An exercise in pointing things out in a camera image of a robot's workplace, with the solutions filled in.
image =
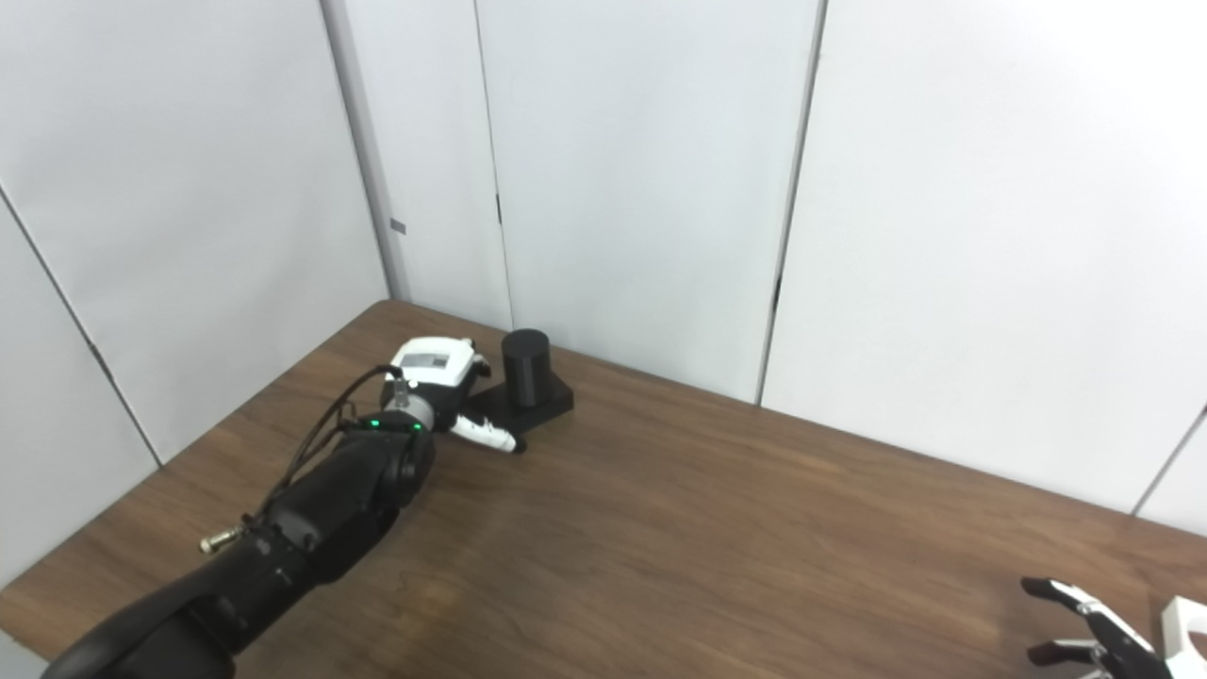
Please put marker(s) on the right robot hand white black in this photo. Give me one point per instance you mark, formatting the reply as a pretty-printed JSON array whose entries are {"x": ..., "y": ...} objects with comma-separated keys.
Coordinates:
[{"x": 1117, "y": 641}]

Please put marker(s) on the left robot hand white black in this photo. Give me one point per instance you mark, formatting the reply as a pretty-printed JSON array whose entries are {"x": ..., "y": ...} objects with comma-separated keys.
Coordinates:
[{"x": 436, "y": 363}]

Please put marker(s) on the white square piece with hole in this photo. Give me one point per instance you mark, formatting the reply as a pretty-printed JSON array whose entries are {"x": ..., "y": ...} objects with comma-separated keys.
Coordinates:
[{"x": 1186, "y": 651}]

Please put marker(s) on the black peg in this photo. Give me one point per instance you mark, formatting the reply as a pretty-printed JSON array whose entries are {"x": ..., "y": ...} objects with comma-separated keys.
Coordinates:
[{"x": 526, "y": 372}]

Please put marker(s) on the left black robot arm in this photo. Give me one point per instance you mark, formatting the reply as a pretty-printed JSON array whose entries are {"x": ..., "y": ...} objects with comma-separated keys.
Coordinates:
[{"x": 321, "y": 514}]

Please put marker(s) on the grey wall post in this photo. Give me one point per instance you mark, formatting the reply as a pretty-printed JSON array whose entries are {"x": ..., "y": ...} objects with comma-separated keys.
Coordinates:
[{"x": 363, "y": 141}]

